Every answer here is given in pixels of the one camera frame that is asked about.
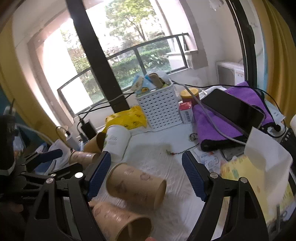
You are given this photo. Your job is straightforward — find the yellow tissue box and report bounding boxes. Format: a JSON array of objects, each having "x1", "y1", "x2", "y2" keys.
[{"x1": 221, "y1": 155, "x2": 294, "y2": 224}]

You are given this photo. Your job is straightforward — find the brown paper cup centre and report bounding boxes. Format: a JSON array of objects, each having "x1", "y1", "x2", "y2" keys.
[{"x1": 106, "y1": 163, "x2": 167, "y2": 210}]

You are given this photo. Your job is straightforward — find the brown paper cup behind white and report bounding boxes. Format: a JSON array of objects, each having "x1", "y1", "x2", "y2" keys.
[{"x1": 83, "y1": 132, "x2": 106, "y2": 154}]

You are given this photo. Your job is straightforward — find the white power strip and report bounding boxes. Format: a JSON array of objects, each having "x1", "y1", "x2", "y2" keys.
[{"x1": 259, "y1": 121, "x2": 287, "y2": 139}]

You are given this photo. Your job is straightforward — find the black power adapter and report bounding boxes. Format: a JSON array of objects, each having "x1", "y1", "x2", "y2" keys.
[{"x1": 81, "y1": 120, "x2": 97, "y2": 140}]

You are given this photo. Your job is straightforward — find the brown paper cup left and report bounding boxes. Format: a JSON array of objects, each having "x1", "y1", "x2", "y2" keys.
[{"x1": 68, "y1": 151, "x2": 100, "y2": 170}]

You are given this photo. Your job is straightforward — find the purple towel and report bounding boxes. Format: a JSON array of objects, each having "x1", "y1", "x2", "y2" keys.
[{"x1": 193, "y1": 82, "x2": 275, "y2": 152}]

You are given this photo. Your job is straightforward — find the brown paper cup near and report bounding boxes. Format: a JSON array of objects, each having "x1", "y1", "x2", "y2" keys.
[{"x1": 91, "y1": 202, "x2": 152, "y2": 240}]

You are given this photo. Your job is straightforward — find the snack packets in basket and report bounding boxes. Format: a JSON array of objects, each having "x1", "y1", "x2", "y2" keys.
[{"x1": 130, "y1": 71, "x2": 171, "y2": 96}]

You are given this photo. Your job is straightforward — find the yellow plastic bag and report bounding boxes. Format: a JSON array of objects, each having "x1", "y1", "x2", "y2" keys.
[{"x1": 103, "y1": 105, "x2": 147, "y2": 132}]

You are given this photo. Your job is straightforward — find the yellow curtain right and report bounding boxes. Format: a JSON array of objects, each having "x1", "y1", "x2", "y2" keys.
[{"x1": 253, "y1": 1, "x2": 295, "y2": 121}]

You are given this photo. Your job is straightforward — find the white tissue paper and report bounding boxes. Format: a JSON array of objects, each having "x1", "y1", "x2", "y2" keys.
[{"x1": 244, "y1": 128, "x2": 292, "y2": 207}]

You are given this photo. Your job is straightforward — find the black window post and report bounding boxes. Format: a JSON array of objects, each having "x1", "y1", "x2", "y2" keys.
[{"x1": 66, "y1": 0, "x2": 130, "y2": 113}]

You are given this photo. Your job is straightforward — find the black tablet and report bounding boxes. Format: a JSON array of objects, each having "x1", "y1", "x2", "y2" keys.
[{"x1": 201, "y1": 89, "x2": 265, "y2": 136}]

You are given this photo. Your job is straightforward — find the red jar yellow lid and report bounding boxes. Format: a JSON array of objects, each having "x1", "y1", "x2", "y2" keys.
[{"x1": 180, "y1": 87, "x2": 199, "y2": 106}]

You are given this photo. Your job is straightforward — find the black window railing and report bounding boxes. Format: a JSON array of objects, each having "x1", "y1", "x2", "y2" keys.
[{"x1": 57, "y1": 33, "x2": 189, "y2": 118}]

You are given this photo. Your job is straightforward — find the white perforated plastic basket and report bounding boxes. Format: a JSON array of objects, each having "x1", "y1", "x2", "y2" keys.
[{"x1": 136, "y1": 83, "x2": 183, "y2": 132}]

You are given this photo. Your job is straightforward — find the small red white carton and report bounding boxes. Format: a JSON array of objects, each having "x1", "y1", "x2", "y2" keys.
[{"x1": 179, "y1": 102, "x2": 195, "y2": 123}]

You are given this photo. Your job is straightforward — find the white air conditioner unit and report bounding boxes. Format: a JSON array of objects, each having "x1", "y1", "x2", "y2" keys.
[{"x1": 216, "y1": 61, "x2": 245, "y2": 85}]

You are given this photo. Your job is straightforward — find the grey cable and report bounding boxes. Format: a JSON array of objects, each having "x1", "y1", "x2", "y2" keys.
[{"x1": 171, "y1": 80, "x2": 247, "y2": 146}]

